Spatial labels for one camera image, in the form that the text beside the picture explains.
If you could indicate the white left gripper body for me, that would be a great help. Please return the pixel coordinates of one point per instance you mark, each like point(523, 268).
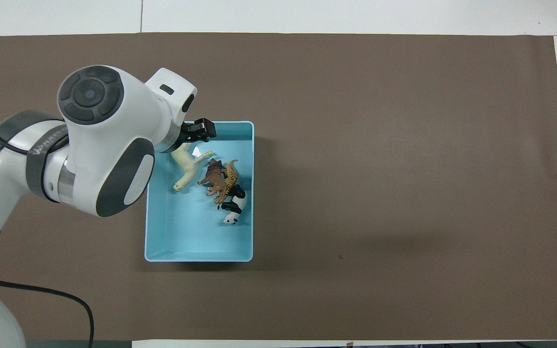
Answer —
point(179, 92)

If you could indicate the cream white llama toy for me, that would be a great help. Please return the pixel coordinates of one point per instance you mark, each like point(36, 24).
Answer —
point(189, 169)

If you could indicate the brown lion toy figure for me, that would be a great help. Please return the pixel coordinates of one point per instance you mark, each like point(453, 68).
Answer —
point(215, 181)

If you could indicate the orange striped tiger toy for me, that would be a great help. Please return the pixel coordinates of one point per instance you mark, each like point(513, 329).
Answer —
point(232, 176)

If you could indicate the black and white panda toy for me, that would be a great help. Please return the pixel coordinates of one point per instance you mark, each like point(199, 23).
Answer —
point(237, 203)

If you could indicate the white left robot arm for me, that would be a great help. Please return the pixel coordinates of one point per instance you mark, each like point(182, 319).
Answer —
point(99, 145)

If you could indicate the light blue plastic storage box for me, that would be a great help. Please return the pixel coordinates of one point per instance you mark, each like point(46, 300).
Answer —
point(186, 232)

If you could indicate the brown paper table mat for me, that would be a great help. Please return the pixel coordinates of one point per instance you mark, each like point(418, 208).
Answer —
point(380, 145)

